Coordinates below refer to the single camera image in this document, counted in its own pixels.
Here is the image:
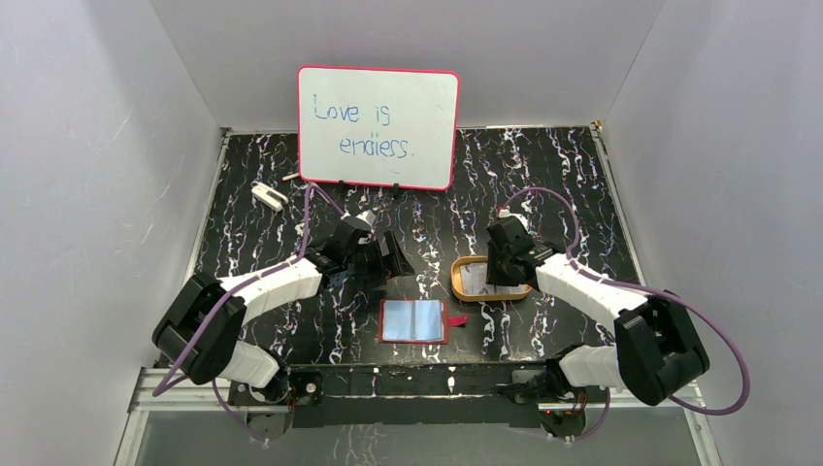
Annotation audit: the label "tan oval card tray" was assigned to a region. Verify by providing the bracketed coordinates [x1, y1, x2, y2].
[450, 255, 532, 303]

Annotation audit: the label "red leather card holder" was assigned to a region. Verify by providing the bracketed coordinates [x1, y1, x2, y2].
[378, 300, 469, 345]

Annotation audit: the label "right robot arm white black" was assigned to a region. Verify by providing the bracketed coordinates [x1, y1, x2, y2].
[487, 216, 710, 406]

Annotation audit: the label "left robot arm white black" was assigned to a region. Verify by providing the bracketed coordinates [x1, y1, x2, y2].
[151, 212, 414, 404]

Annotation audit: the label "cards in tray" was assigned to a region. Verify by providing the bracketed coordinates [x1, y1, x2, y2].
[459, 262, 530, 297]

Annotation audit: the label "white board eraser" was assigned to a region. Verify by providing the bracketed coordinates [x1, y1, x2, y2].
[251, 182, 288, 213]

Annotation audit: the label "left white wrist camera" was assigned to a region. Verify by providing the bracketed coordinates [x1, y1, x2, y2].
[355, 210, 377, 234]

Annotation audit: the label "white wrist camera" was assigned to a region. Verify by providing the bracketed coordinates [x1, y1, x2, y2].
[497, 208, 529, 231]
[355, 210, 377, 234]

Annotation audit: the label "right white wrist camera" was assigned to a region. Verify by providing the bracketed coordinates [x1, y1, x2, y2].
[497, 208, 529, 231]

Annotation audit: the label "white board with red frame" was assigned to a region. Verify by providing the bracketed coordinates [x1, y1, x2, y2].
[297, 65, 461, 191]

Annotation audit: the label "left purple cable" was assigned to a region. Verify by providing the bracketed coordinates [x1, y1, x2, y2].
[151, 183, 348, 445]

